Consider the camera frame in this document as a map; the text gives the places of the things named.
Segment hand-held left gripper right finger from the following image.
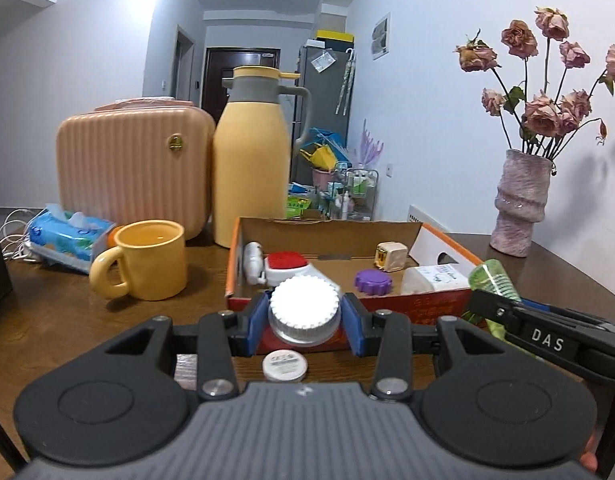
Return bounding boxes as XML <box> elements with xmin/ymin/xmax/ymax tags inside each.
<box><xmin>340</xmin><ymin>292</ymin><xmax>513</xmax><ymax>403</ymax></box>

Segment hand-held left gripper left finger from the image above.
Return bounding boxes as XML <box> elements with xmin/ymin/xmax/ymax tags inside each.
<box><xmin>100</xmin><ymin>292</ymin><xmax>271</xmax><ymax>402</ymax></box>

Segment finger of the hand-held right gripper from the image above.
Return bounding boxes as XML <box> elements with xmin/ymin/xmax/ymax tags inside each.
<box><xmin>466</xmin><ymin>287</ymin><xmax>522</xmax><ymax>342</ymax></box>
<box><xmin>519</xmin><ymin>298</ymin><xmax>615</xmax><ymax>335</ymax></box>

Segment green spray bottle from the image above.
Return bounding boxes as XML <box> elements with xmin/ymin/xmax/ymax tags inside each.
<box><xmin>459</xmin><ymin>258</ymin><xmax>523</xmax><ymax>344</ymax></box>

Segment purple ridged cap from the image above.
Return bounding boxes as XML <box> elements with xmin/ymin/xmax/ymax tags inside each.
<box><xmin>353</xmin><ymin>268</ymin><xmax>393</xmax><ymax>296</ymax></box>

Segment white ridged bottle cap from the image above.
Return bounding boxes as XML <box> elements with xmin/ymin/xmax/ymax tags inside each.
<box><xmin>267</xmin><ymin>276</ymin><xmax>343</xmax><ymax>346</ymax></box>

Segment red cardboard box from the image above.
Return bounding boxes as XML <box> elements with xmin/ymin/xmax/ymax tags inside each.
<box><xmin>225</xmin><ymin>216</ymin><xmax>487</xmax><ymax>352</ymax></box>

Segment white plastic bottle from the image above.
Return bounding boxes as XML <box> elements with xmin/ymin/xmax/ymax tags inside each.
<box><xmin>400</xmin><ymin>263</ymin><xmax>473</xmax><ymax>295</ymax></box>

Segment small white tube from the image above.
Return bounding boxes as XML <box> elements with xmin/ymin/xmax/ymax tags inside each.
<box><xmin>243</xmin><ymin>241</ymin><xmax>267</xmax><ymax>286</ymax></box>

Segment red and white lint brush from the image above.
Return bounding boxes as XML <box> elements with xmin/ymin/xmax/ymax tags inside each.
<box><xmin>264</xmin><ymin>251</ymin><xmax>341</xmax><ymax>295</ymax></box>

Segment beige square charger cube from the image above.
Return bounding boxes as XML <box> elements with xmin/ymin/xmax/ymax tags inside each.
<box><xmin>375</xmin><ymin>241</ymin><xmax>409</xmax><ymax>273</ymax></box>

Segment person's right hand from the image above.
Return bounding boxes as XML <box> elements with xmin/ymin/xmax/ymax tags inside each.
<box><xmin>580</xmin><ymin>421</ymin><xmax>615</xmax><ymax>474</ymax></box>

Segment printed white jar lid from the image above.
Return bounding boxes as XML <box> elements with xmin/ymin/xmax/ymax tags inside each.
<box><xmin>262</xmin><ymin>351</ymin><xmax>309</xmax><ymax>383</ymax></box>

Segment pink textured vase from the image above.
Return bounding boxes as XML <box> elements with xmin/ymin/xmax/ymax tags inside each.
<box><xmin>489</xmin><ymin>148</ymin><xmax>553</xmax><ymax>259</ymax></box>

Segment yellow mug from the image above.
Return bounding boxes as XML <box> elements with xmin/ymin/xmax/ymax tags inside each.
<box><xmin>88</xmin><ymin>219</ymin><xmax>189</xmax><ymax>302</ymax></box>

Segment green packet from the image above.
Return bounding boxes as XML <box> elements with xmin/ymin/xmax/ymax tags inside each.
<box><xmin>286</xmin><ymin>195</ymin><xmax>313</xmax><ymax>220</ymax></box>

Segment yellow thermos jug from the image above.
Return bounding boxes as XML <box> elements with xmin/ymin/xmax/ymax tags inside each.
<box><xmin>212</xmin><ymin>65</ymin><xmax>313</xmax><ymax>250</ymax></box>

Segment pink plastic pot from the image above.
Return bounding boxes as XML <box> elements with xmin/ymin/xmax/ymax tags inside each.
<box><xmin>311</xmin><ymin>167</ymin><xmax>339</xmax><ymax>189</ymax></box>

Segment yellow watering can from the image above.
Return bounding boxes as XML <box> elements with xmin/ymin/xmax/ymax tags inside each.
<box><xmin>300</xmin><ymin>143</ymin><xmax>339</xmax><ymax>171</ymax></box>

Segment purple dried grass bunch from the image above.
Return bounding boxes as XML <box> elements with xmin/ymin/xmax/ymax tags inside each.
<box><xmin>359</xmin><ymin>119</ymin><xmax>386</xmax><ymax>169</ymax></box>

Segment bunch of dried pink roses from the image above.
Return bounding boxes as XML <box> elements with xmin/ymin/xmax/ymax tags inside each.
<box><xmin>454</xmin><ymin>6</ymin><xmax>615</xmax><ymax>161</ymax></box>

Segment peach ribbed suitcase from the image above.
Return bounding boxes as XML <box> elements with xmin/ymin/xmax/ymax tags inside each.
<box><xmin>56</xmin><ymin>99</ymin><xmax>216</xmax><ymax>241</ymax></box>

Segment blue tissue pack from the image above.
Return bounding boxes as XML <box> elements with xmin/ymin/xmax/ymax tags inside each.
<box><xmin>29</xmin><ymin>203</ymin><xmax>118</xmax><ymax>262</ymax></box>

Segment grey refrigerator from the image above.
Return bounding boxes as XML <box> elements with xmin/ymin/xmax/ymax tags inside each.
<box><xmin>290</xmin><ymin>43</ymin><xmax>356</xmax><ymax>186</ymax></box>

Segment pale folded umbrella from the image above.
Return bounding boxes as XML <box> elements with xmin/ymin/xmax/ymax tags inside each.
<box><xmin>334</xmin><ymin>48</ymin><xmax>359</xmax><ymax>116</ymax></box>

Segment dark brown entrance door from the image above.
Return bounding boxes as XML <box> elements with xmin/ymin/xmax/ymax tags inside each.
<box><xmin>204</xmin><ymin>46</ymin><xmax>281</xmax><ymax>114</ymax></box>

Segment grey interior door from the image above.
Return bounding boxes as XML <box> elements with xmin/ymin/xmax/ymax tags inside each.
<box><xmin>174</xmin><ymin>24</ymin><xmax>196</xmax><ymax>101</ymax></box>

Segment yellow and black box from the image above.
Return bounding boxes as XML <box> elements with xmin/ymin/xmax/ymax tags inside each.
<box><xmin>315</xmin><ymin>29</ymin><xmax>356</xmax><ymax>47</ymax></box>

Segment wire storage cart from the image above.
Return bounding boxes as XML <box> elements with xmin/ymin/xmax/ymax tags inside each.
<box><xmin>332</xmin><ymin>162</ymin><xmax>379</xmax><ymax>221</ymax></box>

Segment white cables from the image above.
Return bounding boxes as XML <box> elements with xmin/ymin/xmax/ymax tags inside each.
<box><xmin>0</xmin><ymin>207</ymin><xmax>44</xmax><ymax>261</ymax></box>

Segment framed wall picture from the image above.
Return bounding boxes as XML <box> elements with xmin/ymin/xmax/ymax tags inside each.
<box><xmin>371</xmin><ymin>12</ymin><xmax>392</xmax><ymax>61</ymax></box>

